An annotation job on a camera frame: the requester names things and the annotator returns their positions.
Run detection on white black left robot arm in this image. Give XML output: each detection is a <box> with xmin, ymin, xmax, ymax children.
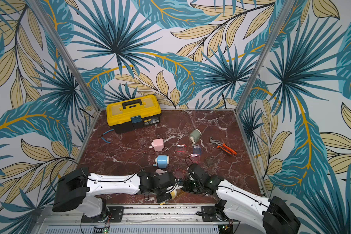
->
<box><xmin>52</xmin><ymin>167</ymin><xmax>183</xmax><ymax>218</ymax></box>

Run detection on green pencil sharpener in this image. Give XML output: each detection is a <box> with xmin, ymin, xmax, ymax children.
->
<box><xmin>189</xmin><ymin>129</ymin><xmax>201</xmax><ymax>146</ymax></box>

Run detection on pink transparent tray back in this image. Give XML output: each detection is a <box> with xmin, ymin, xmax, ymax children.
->
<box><xmin>176</xmin><ymin>144</ymin><xmax>187</xmax><ymax>154</ymax></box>

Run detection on pink transparent tray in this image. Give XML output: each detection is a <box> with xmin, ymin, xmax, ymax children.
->
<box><xmin>176</xmin><ymin>144</ymin><xmax>187</xmax><ymax>154</ymax></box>
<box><xmin>189</xmin><ymin>154</ymin><xmax>200</xmax><ymax>163</ymax></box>
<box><xmin>174</xmin><ymin>168</ymin><xmax>186</xmax><ymax>179</ymax></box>

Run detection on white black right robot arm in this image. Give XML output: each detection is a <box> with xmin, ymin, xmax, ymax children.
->
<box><xmin>179</xmin><ymin>163</ymin><xmax>301</xmax><ymax>234</ymax></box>

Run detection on blue handled cutters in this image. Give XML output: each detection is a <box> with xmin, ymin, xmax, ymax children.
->
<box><xmin>101</xmin><ymin>129</ymin><xmax>115</xmax><ymax>144</ymax></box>

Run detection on blue transparent tray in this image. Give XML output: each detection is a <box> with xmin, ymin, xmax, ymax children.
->
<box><xmin>193</xmin><ymin>145</ymin><xmax>202</xmax><ymax>156</ymax></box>

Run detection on orange handled pliers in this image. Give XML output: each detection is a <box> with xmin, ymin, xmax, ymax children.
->
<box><xmin>210</xmin><ymin>137</ymin><xmax>237</xmax><ymax>156</ymax></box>

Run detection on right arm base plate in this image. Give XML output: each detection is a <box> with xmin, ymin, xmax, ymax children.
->
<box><xmin>201</xmin><ymin>206</ymin><xmax>222</xmax><ymax>222</ymax></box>

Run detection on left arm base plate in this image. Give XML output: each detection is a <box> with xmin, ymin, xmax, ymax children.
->
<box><xmin>82</xmin><ymin>206</ymin><xmax>124</xmax><ymax>223</ymax></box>

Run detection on pink transparent tray middle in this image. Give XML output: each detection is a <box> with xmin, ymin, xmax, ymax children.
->
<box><xmin>189</xmin><ymin>154</ymin><xmax>200</xmax><ymax>163</ymax></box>

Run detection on blue pencil sharpener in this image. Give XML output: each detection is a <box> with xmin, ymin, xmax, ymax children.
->
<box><xmin>153</xmin><ymin>155</ymin><xmax>169</xmax><ymax>169</ymax></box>

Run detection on yellow transparent tray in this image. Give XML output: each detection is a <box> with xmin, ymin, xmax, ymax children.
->
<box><xmin>175</xmin><ymin>189</ymin><xmax>185</xmax><ymax>197</ymax></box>

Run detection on aluminium front rail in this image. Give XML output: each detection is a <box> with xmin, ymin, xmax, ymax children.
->
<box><xmin>31</xmin><ymin>204</ymin><xmax>262</xmax><ymax>234</ymax></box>

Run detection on yellow black toolbox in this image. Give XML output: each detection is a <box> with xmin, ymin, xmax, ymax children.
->
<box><xmin>106</xmin><ymin>95</ymin><xmax>162</xmax><ymax>134</ymax></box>

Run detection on pink transparent tray front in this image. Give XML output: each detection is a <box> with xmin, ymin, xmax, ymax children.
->
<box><xmin>174</xmin><ymin>168</ymin><xmax>186</xmax><ymax>179</ymax></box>

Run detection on pink sharpener centre back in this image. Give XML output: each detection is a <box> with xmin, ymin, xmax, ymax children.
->
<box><xmin>149</xmin><ymin>138</ymin><xmax>164</xmax><ymax>152</ymax></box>

